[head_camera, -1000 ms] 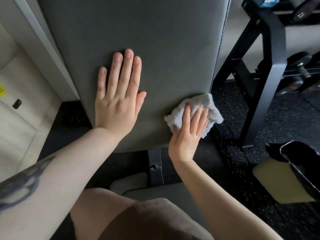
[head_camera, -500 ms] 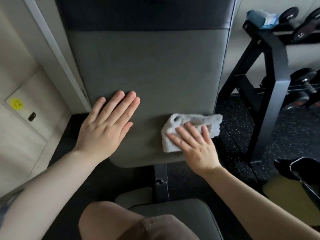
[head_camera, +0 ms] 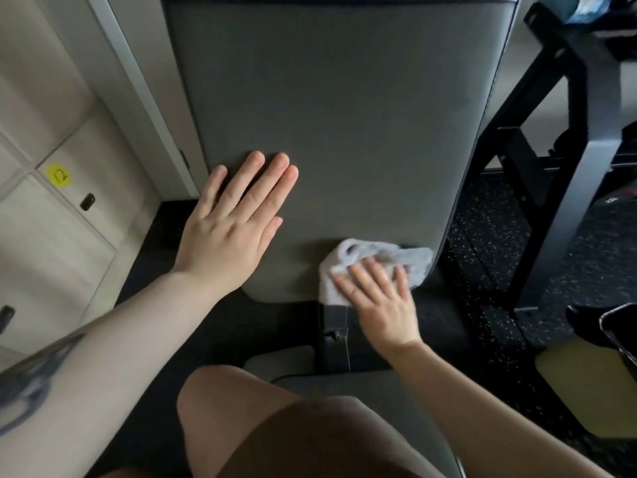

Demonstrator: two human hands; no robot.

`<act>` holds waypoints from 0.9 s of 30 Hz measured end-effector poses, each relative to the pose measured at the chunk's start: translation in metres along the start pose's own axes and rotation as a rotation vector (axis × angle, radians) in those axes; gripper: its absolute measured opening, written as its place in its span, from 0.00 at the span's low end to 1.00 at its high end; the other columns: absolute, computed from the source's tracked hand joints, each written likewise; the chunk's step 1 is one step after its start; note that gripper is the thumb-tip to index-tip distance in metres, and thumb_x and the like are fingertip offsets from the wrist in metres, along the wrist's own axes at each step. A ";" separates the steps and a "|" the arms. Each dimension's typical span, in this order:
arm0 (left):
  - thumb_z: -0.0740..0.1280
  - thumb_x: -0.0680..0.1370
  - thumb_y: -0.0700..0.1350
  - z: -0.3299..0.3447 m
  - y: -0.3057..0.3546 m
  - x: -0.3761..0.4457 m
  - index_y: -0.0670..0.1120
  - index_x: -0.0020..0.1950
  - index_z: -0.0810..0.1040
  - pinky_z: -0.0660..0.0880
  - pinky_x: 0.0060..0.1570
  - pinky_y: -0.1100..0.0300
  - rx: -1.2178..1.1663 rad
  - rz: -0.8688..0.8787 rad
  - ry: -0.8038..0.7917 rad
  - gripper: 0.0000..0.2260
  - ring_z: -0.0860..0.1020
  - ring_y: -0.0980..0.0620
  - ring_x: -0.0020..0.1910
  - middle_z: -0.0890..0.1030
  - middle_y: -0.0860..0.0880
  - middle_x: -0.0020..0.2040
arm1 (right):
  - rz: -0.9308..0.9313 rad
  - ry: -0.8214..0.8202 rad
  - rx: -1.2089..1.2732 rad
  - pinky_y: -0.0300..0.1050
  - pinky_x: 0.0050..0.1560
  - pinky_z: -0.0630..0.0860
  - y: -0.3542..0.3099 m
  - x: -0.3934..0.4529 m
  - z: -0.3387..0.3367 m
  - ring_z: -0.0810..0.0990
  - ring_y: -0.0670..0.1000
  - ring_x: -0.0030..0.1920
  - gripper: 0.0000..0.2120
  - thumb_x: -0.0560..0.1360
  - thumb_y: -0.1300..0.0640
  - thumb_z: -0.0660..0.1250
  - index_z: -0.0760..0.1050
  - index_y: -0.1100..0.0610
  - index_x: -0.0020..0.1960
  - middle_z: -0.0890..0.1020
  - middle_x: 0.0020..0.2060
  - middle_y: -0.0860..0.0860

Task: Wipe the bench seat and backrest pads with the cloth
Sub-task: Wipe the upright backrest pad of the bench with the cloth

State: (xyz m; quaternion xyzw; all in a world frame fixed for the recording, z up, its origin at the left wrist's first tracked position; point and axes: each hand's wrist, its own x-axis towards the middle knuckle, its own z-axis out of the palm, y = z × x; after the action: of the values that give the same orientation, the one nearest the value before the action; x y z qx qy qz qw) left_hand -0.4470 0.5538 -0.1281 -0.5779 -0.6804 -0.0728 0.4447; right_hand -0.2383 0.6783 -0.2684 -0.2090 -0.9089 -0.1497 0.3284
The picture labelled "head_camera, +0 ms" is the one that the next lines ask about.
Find light grey seat base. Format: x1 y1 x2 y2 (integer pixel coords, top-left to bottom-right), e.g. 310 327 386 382
244 345 317 383

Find grey microfibre cloth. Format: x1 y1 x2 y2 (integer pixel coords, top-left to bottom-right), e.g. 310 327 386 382
318 237 435 308

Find person's right leg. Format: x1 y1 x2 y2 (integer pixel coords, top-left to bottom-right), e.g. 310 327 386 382
177 365 302 478

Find person's left hand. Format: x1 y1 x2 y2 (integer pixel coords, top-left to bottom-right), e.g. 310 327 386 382
171 150 299 299

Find person's right forearm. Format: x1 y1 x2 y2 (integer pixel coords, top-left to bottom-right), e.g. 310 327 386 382
386 343 613 478

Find blue wet wipes pack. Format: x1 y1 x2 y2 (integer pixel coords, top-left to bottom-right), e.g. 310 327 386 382
535 0 616 25

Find grey seat cushion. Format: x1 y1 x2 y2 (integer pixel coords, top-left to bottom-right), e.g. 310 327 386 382
272 368 466 478

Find person's right hand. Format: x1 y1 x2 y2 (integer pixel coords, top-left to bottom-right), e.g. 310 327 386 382
330 257 424 362

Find beige locker cabinet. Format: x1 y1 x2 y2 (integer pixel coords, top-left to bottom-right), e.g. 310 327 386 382
0 0 163 369

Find person's left forearm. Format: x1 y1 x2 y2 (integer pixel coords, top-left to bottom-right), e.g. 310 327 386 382
0 271 225 478

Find yellow trash bin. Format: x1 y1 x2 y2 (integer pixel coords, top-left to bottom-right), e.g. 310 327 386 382
535 335 637 439

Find black dumbbell rack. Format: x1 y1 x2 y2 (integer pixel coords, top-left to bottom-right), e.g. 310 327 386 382
467 0 637 314

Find white door frame strip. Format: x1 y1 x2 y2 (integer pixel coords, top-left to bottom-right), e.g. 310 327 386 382
84 0 210 200

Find grey backrest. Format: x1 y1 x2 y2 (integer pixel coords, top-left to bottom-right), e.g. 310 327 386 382
161 0 524 304

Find person's brown shorts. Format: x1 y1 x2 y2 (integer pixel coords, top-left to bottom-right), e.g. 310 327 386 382
216 395 447 478

